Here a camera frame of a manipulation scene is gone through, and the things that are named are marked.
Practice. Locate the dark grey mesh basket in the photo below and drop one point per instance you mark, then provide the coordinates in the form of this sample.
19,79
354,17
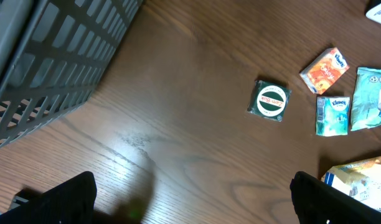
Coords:
62,56

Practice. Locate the orange Kleenex tissue pack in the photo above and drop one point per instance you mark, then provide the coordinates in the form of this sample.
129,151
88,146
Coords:
324,71

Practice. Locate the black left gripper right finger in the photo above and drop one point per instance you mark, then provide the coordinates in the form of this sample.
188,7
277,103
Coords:
316,202

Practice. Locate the white wiper sheet bag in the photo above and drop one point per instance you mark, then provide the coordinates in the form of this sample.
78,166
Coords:
360,180

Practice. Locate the green Zam-Buk tin box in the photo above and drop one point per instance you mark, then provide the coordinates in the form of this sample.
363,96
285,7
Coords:
269,100

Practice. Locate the teal snack packet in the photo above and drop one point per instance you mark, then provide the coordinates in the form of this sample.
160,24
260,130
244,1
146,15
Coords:
366,104

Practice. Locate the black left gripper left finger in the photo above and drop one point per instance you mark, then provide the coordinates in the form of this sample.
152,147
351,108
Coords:
70,202

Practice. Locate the teal Kleenex tissue pack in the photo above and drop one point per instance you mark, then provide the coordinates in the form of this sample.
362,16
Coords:
332,116

